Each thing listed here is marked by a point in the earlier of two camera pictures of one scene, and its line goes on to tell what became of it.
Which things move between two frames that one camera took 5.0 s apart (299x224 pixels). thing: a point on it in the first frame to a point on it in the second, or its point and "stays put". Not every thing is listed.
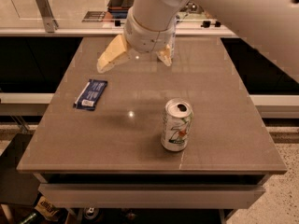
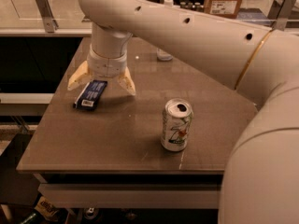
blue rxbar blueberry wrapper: [90, 94] stays put
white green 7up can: [177, 121] stays put
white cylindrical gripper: [146, 38] to [106, 66]
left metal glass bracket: [49, 22] stays put
